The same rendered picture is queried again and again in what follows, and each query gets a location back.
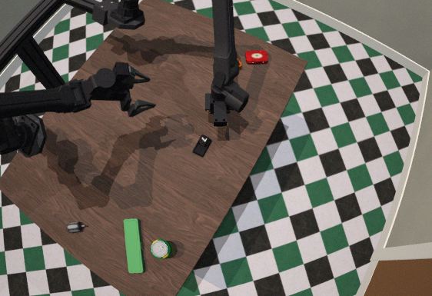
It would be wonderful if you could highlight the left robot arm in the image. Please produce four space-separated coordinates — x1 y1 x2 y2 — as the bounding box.
110 0 249 128

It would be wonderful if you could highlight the green soda can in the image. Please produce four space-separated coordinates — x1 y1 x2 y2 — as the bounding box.
151 239 174 259

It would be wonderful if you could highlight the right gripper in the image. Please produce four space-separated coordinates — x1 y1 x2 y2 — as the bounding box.
105 69 156 117

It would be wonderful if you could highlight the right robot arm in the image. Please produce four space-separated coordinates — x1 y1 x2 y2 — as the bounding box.
0 62 136 155

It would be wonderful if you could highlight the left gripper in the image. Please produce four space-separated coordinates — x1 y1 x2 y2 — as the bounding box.
205 93 234 114

